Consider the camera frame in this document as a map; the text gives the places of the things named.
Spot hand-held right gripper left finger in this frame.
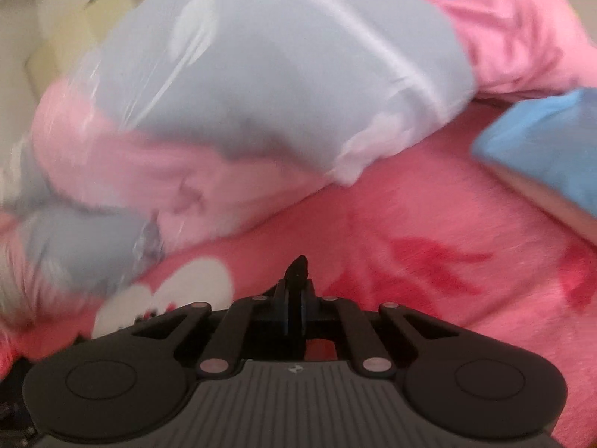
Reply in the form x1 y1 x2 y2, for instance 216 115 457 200
133 280 299 379

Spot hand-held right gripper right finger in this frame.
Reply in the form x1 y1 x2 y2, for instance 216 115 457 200
301 280 460 379

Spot pink floral bed blanket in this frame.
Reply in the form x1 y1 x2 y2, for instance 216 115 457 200
0 103 597 448

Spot pink grey floral quilt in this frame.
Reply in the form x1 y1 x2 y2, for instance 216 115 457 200
0 0 597 332

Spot blue and pink cushion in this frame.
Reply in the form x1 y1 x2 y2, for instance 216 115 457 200
471 88 597 231

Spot cream wardrobe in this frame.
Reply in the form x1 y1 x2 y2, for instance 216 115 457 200
25 0 145 94

